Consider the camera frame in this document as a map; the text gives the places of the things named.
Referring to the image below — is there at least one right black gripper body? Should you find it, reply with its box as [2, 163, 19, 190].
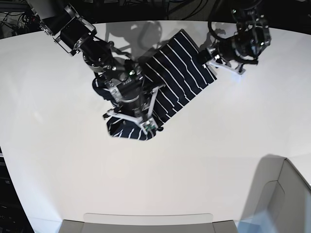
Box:
[103, 80, 155, 108]

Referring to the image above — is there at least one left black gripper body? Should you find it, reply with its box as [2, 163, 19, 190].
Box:
[196, 40, 243, 67]

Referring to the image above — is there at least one navy white striped T-shirt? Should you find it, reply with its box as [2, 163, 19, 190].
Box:
[92, 29, 216, 140]

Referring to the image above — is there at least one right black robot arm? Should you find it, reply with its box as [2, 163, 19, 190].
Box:
[27, 0, 150, 121]

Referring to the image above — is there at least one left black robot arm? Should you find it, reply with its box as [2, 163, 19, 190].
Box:
[198, 0, 272, 71]

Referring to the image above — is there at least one grey bin front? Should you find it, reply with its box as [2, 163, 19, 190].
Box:
[59, 213, 238, 233]

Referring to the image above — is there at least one grey bin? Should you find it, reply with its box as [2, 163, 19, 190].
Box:
[59, 213, 238, 233]
[237, 154, 311, 233]

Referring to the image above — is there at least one grey bin right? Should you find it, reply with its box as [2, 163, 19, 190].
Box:
[237, 154, 311, 233]

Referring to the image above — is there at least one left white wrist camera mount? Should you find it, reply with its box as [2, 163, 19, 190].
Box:
[203, 59, 245, 83]

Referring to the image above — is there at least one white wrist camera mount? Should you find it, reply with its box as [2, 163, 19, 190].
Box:
[203, 59, 245, 83]
[103, 84, 165, 135]

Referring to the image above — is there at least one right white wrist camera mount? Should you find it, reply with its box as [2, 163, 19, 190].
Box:
[103, 84, 165, 135]

